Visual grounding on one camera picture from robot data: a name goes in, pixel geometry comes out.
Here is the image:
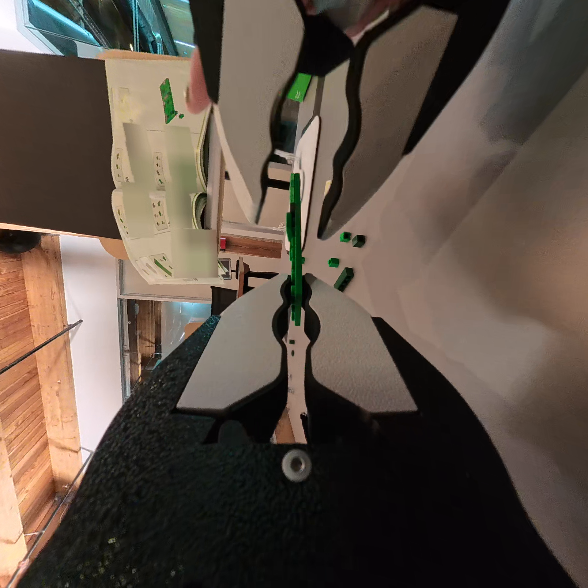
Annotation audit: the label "white desk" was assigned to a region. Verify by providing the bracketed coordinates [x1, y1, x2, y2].
[303, 0, 588, 588]

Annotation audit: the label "person's right hand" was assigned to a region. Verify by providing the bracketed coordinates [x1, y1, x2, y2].
[185, 46, 215, 115]

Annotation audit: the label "scattered loose green bricks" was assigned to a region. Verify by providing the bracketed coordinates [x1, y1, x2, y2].
[327, 231, 367, 291]

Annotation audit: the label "green mosaic brick plate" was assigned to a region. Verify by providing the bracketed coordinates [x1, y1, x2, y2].
[285, 172, 307, 328]

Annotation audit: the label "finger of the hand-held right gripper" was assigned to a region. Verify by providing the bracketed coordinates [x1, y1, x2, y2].
[317, 6, 461, 240]
[213, 0, 307, 225]

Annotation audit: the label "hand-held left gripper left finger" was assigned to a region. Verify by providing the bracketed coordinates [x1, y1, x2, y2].
[176, 274, 295, 417]

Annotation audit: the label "black flat panel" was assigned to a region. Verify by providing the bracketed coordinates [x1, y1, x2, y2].
[0, 50, 124, 240]

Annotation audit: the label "brick building instruction booklet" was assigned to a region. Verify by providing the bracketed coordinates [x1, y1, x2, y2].
[105, 57, 227, 285]

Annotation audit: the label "black round object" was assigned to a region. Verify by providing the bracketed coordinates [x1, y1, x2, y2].
[0, 231, 43, 254]

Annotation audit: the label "black metal rod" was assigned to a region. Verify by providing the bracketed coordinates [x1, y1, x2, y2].
[0, 320, 84, 374]

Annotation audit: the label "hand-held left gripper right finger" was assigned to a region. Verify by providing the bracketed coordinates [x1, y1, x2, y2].
[304, 274, 420, 418]

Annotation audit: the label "white oval board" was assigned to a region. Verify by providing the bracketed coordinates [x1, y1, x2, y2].
[294, 115, 321, 251]

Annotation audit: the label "glass partition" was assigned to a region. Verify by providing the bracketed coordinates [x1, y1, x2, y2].
[14, 0, 198, 58]

